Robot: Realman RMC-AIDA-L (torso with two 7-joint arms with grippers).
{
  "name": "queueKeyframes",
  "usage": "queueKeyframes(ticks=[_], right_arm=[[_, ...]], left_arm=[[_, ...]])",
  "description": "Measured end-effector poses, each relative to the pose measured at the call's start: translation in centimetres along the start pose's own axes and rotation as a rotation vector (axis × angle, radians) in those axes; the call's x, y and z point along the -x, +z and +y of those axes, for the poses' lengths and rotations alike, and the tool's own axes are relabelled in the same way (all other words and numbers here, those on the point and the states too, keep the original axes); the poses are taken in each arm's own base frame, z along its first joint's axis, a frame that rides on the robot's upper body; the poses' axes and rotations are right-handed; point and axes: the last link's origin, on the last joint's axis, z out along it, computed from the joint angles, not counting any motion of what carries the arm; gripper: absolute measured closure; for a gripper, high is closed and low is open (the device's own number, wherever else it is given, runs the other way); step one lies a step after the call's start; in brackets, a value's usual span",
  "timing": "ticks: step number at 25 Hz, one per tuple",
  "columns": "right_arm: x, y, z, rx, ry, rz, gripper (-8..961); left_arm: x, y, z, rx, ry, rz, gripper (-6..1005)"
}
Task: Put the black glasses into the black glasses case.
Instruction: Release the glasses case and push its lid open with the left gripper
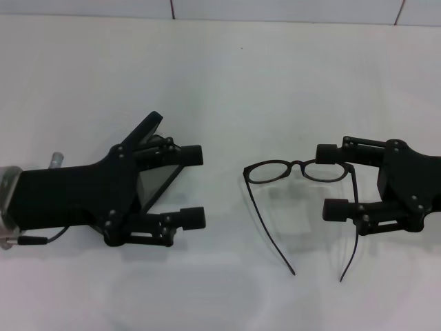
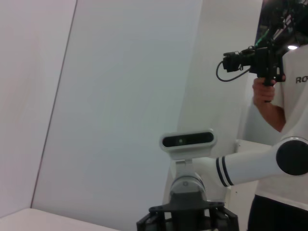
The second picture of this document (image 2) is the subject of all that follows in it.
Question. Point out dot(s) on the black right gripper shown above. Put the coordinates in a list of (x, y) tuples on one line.
[(187, 211)]

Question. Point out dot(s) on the bystander bare forearm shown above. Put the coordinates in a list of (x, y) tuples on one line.
[(272, 115)]

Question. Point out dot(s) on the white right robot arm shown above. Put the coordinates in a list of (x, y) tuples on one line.
[(252, 166)]

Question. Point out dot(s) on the bystander bare hand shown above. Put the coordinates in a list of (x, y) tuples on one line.
[(258, 92)]

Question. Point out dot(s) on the black trousers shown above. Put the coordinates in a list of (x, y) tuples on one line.
[(276, 216)]

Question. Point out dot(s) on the person in white shirt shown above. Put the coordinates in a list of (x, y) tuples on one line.
[(296, 108)]

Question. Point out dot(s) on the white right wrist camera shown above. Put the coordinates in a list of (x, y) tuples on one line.
[(187, 142)]

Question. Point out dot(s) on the black handheld video camera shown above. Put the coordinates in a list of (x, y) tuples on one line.
[(264, 62)]

